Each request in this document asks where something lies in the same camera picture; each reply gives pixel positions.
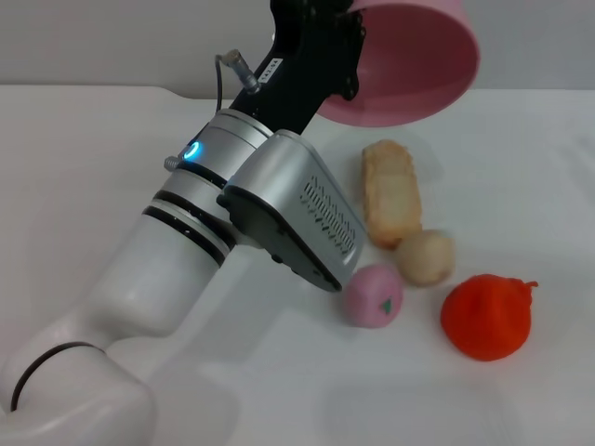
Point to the pink peach bun toy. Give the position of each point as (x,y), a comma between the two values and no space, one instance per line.
(376,297)

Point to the orange red persimmon toy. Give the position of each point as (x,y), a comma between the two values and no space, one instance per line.
(488,320)

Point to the round beige egg yolk pastry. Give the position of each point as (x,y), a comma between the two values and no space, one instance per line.
(425,258)

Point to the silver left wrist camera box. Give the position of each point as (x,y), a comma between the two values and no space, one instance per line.
(297,204)

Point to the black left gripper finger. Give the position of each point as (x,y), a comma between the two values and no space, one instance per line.
(352,51)

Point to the pink plastic bowl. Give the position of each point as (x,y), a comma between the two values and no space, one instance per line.
(418,69)

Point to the long golden bread loaf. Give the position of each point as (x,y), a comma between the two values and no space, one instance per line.
(390,195)

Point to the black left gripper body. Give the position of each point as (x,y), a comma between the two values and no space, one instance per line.
(302,60)

